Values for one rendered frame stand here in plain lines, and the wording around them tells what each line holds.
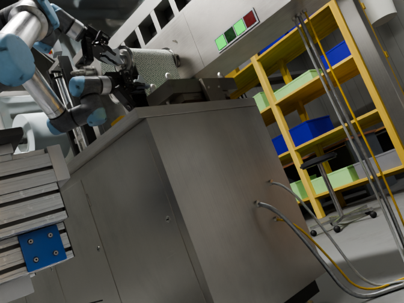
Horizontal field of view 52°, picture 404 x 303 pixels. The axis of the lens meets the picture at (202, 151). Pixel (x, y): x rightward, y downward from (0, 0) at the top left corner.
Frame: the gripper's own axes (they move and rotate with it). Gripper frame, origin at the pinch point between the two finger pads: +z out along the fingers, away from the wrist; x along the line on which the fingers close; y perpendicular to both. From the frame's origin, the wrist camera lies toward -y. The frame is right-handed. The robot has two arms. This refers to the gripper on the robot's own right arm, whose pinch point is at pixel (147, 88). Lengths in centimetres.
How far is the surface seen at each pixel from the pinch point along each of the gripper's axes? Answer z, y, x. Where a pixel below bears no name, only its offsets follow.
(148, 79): 2.1, 4.0, -0.2
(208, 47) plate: 30.1, 11.6, -16.2
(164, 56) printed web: 16.7, 15.8, -0.2
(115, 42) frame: 31, 52, 46
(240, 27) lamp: 29.4, 8.8, -36.4
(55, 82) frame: -14, 28, 47
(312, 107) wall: 641, 68, 267
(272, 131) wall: 510, 41, 288
